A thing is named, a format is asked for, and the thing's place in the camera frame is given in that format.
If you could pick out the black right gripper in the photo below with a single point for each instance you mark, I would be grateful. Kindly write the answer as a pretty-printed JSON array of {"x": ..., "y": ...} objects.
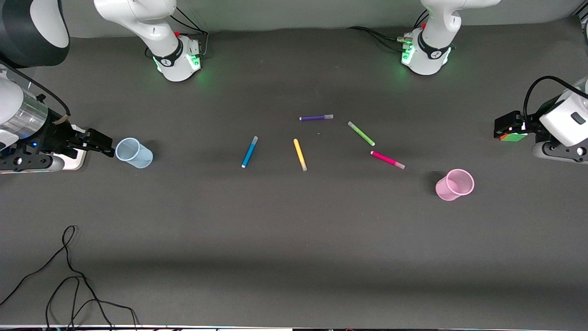
[{"x": 57, "y": 136}]

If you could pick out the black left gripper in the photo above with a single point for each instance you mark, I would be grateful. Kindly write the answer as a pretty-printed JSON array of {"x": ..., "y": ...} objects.
[{"x": 529, "y": 125}]

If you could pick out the blue marker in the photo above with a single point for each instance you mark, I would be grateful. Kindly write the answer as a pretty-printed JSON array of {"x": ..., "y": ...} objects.
[{"x": 249, "y": 152}]

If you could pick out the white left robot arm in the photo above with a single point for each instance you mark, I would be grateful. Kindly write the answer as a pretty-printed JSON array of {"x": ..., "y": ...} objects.
[{"x": 429, "y": 55}]

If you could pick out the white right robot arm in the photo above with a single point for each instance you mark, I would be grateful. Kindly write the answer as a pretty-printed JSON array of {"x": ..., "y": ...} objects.
[{"x": 138, "y": 18}]

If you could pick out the green orange cube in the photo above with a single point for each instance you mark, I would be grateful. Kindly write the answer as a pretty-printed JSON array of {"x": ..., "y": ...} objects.
[{"x": 513, "y": 137}]

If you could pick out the white rounded plastic block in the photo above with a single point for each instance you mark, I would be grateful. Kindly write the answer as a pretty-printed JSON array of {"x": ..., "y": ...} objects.
[{"x": 76, "y": 162}]

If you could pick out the translucent blue plastic cup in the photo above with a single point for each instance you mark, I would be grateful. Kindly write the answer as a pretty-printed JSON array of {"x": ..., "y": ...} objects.
[{"x": 138, "y": 158}]

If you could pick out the translucent pink plastic cup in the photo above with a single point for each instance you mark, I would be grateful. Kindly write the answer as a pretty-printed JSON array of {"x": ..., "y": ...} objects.
[{"x": 448, "y": 191}]

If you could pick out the pink marker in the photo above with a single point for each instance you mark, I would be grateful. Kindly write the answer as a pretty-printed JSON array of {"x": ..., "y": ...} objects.
[{"x": 386, "y": 159}]

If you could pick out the green marker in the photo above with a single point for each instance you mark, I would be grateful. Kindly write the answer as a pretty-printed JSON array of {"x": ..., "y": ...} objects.
[{"x": 361, "y": 133}]

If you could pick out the purple marker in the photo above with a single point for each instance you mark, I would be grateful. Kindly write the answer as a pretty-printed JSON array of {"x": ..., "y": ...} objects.
[{"x": 314, "y": 118}]

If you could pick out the yellow marker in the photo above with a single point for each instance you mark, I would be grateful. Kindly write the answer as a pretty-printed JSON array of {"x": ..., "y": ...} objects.
[{"x": 299, "y": 154}]

